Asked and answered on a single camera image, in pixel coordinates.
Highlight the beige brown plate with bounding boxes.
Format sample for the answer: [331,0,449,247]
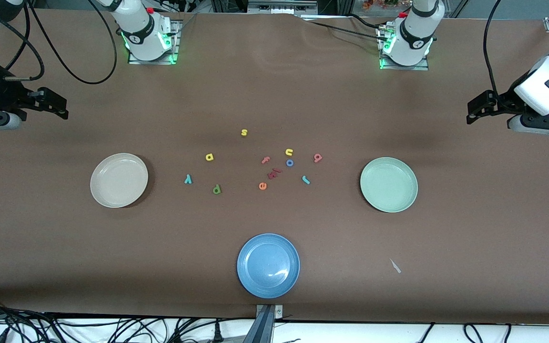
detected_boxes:
[90,153,149,209]

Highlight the light green plate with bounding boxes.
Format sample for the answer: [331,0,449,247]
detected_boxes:
[360,157,418,213]

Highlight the orange decor items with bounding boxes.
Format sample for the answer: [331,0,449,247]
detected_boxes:
[362,0,411,10]

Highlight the brown table cover sheet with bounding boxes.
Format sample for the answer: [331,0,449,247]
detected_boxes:
[0,9,549,325]

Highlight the grey device box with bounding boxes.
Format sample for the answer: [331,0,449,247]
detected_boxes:
[247,0,319,15]

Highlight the blue plate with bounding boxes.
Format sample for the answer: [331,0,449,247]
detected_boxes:
[237,233,300,299]

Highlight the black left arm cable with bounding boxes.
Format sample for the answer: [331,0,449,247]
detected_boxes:
[482,0,503,96]

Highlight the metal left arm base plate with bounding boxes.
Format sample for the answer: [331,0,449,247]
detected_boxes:
[378,24,430,71]

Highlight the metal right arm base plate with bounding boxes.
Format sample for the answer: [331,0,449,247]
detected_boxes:
[128,19,182,65]

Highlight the thin black table cable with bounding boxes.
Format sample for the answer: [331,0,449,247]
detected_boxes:
[301,13,389,42]

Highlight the black floor cables bundle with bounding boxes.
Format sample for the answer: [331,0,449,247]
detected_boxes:
[0,295,256,343]

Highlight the black floor cable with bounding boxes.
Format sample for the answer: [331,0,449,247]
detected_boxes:
[417,323,436,343]

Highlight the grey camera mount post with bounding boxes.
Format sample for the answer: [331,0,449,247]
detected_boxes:
[244,305,284,343]

